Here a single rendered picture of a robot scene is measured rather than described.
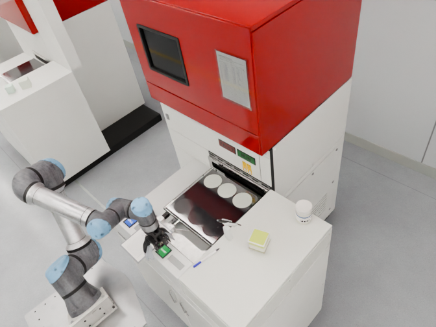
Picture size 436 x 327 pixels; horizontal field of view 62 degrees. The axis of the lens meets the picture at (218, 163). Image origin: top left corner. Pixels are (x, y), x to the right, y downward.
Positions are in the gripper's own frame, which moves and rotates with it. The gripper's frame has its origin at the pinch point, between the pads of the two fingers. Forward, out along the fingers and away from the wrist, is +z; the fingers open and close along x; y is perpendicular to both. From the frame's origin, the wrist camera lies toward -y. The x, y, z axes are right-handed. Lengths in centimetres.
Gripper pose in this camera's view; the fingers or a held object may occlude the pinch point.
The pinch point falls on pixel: (159, 248)
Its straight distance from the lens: 173.4
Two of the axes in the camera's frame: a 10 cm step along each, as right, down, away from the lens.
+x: 6.9, -5.8, 4.3
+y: 7.1, 4.3, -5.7
